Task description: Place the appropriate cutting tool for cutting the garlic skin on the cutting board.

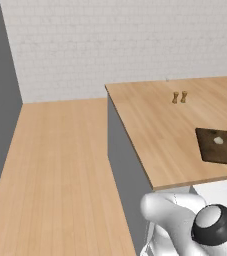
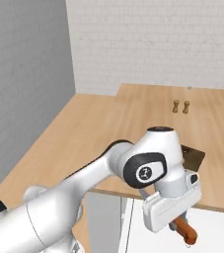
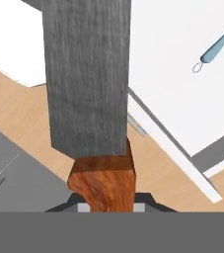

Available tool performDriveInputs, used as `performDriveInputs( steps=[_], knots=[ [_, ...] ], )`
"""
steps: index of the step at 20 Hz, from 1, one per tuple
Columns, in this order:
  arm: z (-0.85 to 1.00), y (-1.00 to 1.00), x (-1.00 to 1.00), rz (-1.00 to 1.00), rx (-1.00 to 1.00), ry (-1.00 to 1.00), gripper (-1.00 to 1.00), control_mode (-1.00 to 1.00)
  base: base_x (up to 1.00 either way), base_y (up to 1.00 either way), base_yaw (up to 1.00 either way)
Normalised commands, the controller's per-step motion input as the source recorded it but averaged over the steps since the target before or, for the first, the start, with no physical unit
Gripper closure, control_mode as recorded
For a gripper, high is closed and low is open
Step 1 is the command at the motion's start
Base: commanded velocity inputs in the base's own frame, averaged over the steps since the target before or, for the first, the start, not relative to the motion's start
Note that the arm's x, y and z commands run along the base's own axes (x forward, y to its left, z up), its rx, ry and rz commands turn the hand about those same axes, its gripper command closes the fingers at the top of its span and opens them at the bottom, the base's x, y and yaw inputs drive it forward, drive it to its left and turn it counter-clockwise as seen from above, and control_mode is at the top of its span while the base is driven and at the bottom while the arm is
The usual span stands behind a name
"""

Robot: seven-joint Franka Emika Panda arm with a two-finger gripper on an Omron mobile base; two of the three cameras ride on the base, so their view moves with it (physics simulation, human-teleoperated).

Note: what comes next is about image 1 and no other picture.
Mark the dark wooden cutting board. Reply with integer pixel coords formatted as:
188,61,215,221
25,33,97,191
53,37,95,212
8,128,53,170
194,127,227,167

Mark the white open drawer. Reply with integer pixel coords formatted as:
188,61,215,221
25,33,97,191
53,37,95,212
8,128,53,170
193,178,227,210

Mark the grey kitchen island cabinet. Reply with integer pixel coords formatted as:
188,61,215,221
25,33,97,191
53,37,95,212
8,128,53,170
106,93,199,256

